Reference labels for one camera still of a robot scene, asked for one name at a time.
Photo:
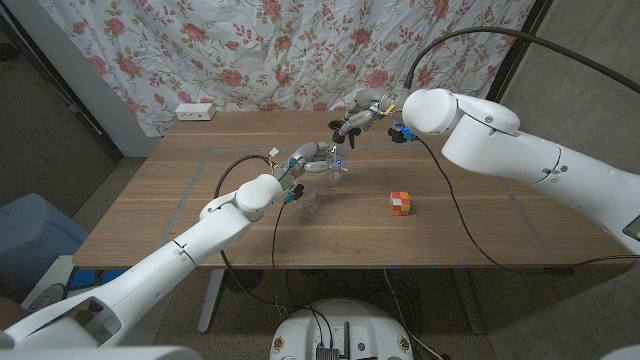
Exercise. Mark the grey table leg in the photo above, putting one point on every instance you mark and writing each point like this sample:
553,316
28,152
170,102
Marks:
210,305
470,305

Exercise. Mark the black backdrop stand pole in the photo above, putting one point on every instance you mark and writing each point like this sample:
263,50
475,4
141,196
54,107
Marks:
500,85

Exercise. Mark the Rubik's cube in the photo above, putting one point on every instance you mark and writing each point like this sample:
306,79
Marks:
400,204

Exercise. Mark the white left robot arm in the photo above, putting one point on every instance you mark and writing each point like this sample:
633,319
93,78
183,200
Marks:
165,265

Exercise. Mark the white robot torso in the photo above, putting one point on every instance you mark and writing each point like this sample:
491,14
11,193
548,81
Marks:
100,354

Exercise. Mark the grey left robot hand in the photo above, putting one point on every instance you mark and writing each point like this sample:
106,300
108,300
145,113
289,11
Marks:
312,155

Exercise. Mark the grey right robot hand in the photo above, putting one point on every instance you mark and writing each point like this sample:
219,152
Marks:
380,102

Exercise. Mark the small clear vial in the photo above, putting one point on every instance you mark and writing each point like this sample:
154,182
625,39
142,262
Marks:
339,174

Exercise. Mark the clear glass cup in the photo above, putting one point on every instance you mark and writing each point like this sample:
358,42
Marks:
309,209

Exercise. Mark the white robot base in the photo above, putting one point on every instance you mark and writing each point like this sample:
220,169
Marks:
370,330

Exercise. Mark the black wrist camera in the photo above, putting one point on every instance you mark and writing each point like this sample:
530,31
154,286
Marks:
295,194
399,135

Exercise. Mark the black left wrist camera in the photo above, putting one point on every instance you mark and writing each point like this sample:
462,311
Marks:
295,194

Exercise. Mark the floral backdrop cloth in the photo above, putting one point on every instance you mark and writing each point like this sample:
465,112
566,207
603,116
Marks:
250,50

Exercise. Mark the white power strip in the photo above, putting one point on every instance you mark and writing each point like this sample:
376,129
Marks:
195,112

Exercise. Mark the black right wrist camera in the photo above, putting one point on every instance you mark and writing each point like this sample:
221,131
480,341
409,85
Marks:
399,135

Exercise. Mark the blue storage bin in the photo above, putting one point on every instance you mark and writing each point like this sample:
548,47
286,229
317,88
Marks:
30,235

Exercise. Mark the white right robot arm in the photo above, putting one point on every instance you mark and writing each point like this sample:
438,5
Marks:
500,145

